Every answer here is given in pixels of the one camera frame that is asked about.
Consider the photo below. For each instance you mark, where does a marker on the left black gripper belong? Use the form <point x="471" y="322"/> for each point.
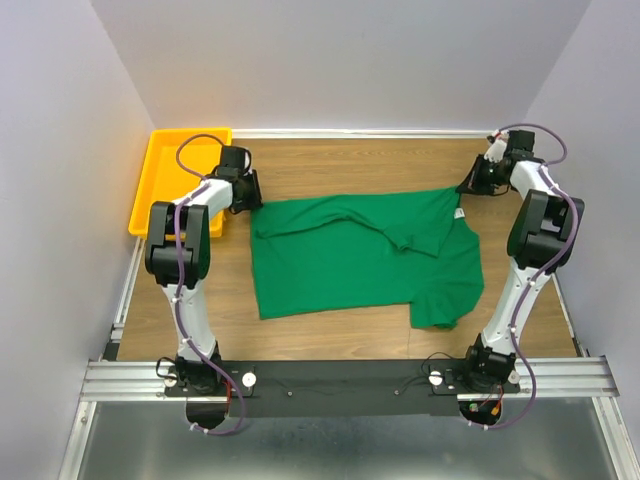
<point x="255" y="199"/>

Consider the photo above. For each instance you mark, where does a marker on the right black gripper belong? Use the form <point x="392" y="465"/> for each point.
<point x="472" y="185"/>

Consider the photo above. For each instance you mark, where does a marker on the yellow plastic tray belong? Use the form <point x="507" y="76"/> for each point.
<point x="162" y="179"/>

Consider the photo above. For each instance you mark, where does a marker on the green t shirt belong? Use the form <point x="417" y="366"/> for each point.
<point x="351" y="251"/>

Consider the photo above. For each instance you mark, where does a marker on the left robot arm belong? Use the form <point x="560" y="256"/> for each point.
<point x="178" y="256"/>

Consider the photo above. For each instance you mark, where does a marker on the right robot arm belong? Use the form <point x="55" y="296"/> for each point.
<point x="541" y="240"/>

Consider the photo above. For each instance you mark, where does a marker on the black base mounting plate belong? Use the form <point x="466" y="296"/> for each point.
<point x="289" y="389"/>

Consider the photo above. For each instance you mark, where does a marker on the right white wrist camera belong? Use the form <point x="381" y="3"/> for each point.
<point x="498" y="142"/>

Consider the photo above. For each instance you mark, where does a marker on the aluminium front rail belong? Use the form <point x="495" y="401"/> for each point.
<point x="584" y="377"/>

